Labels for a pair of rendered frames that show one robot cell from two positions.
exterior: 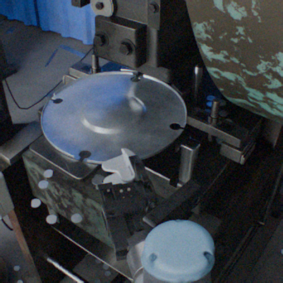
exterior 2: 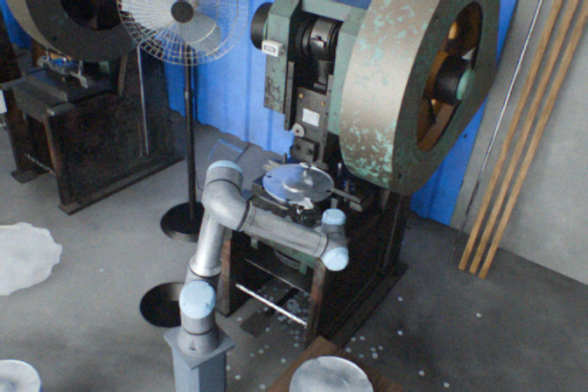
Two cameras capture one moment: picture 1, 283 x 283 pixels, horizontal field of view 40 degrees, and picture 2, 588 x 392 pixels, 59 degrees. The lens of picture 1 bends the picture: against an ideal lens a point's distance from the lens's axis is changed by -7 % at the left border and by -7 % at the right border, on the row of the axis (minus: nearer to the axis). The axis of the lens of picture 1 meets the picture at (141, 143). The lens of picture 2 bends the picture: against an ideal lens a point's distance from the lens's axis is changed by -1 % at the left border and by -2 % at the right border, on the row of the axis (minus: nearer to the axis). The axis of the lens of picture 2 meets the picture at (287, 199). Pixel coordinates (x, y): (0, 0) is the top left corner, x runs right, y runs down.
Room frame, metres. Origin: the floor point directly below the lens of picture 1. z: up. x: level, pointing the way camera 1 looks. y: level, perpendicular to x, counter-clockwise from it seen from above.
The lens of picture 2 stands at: (-1.18, 0.20, 1.95)
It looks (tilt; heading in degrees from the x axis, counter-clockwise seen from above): 34 degrees down; 357
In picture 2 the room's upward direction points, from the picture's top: 5 degrees clockwise
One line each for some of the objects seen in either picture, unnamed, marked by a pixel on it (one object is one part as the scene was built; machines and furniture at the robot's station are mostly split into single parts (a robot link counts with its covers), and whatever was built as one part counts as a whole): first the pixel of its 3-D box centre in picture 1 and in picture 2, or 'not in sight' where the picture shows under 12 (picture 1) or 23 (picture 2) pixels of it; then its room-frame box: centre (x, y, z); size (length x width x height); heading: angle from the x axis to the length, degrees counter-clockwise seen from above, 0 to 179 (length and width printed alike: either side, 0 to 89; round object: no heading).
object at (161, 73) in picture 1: (151, 51); (318, 154); (0.75, -0.02, 0.86); 0.20 x 0.16 x 0.05; 54
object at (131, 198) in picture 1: (134, 219); (312, 222); (0.38, 0.01, 0.78); 0.12 x 0.09 x 0.08; 16
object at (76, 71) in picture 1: (93, 70); (283, 163); (0.84, 0.12, 0.76); 0.17 x 0.06 x 0.10; 54
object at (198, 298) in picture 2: not in sight; (198, 304); (0.10, 0.40, 0.62); 0.13 x 0.12 x 0.14; 0
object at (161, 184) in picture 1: (150, 122); (312, 192); (0.75, -0.02, 0.68); 0.45 x 0.30 x 0.06; 54
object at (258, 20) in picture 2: not in sight; (278, 32); (0.91, 0.17, 1.31); 0.22 x 0.12 x 0.22; 144
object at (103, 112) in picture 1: (112, 111); (298, 183); (0.64, 0.06, 0.78); 0.29 x 0.29 x 0.01
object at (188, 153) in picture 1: (189, 160); (334, 206); (0.54, -0.09, 0.75); 0.03 x 0.03 x 0.10; 54
